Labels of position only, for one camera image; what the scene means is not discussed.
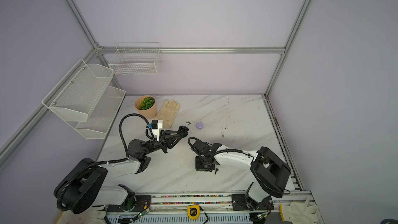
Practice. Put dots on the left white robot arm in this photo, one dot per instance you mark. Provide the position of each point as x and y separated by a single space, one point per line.
92 183

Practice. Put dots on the white wire basket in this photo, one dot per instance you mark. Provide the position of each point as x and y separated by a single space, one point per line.
136 58

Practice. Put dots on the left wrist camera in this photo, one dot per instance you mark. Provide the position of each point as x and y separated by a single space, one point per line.
154 128

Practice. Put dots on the peach pot with succulent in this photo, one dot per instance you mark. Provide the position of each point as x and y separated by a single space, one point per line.
146 106

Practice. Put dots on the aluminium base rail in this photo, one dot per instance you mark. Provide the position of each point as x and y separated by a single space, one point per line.
208 209

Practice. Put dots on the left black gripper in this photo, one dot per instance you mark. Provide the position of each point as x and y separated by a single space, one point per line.
163 143

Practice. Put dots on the white mesh two-tier shelf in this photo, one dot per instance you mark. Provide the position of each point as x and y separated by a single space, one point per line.
85 100

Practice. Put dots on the white glove right of rail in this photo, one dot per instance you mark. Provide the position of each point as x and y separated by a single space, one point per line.
300 213

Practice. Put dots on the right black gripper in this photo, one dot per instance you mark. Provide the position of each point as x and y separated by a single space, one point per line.
198 168

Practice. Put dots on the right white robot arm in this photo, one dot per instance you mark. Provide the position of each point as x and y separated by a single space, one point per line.
271 174

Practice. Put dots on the beige work glove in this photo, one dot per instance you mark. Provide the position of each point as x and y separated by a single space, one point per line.
168 113

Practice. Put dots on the yellow tape measure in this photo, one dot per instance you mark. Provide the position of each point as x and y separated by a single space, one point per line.
193 211

